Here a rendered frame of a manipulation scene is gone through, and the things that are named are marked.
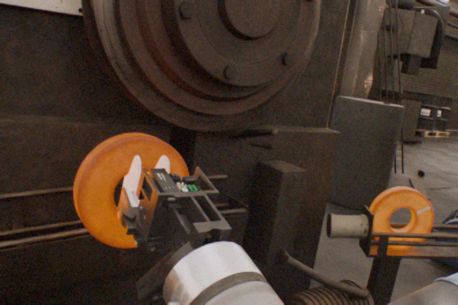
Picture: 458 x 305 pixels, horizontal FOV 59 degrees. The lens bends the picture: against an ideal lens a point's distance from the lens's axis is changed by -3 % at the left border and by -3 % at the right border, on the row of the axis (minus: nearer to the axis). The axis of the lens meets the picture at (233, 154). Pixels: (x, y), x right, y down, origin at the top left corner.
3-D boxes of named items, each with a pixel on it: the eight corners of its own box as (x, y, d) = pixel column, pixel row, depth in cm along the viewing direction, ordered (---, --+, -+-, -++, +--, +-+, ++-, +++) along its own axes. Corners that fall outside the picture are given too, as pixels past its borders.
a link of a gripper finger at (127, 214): (147, 184, 52) (172, 228, 46) (144, 196, 53) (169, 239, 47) (111, 186, 50) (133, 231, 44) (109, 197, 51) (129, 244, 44)
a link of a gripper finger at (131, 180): (140, 137, 54) (165, 176, 47) (131, 175, 57) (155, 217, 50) (117, 137, 52) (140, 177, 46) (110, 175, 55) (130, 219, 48)
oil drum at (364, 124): (303, 190, 371) (321, 91, 353) (347, 187, 405) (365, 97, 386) (354, 214, 324) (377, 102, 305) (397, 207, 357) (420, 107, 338)
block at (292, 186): (240, 250, 103) (254, 158, 98) (265, 246, 108) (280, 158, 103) (266, 270, 95) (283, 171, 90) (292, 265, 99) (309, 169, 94)
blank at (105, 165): (72, 134, 51) (78, 139, 49) (183, 131, 60) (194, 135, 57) (73, 246, 55) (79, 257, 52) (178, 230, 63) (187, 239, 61)
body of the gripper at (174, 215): (198, 163, 49) (250, 229, 40) (181, 220, 53) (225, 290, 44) (137, 163, 45) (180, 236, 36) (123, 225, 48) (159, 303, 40)
